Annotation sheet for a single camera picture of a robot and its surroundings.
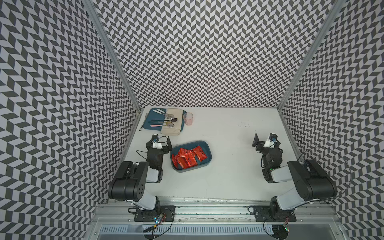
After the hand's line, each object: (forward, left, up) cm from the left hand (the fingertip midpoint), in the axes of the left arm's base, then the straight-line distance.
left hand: (161, 137), depth 90 cm
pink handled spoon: (+17, -2, -9) cm, 20 cm away
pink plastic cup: (+22, -15, -7) cm, 28 cm away
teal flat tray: (+23, +11, -9) cm, 27 cm away
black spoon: (+20, -4, -8) cm, 22 cm away
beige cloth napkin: (+10, -7, -7) cm, 14 cm away
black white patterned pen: (+12, +19, -9) cm, 24 cm away
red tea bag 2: (-11, -18, -8) cm, 23 cm away
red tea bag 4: (-8, -15, -5) cm, 18 cm away
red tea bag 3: (-12, -13, -7) cm, 19 cm away
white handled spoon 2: (+28, 0, -10) cm, 29 cm away
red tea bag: (-7, -24, -8) cm, 26 cm away
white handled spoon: (+26, +2, -9) cm, 28 cm away
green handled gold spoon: (+21, -1, -11) cm, 23 cm away
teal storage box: (-3, -27, -6) cm, 28 cm away
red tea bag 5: (-13, -9, -5) cm, 16 cm away
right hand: (-1, -62, +2) cm, 62 cm away
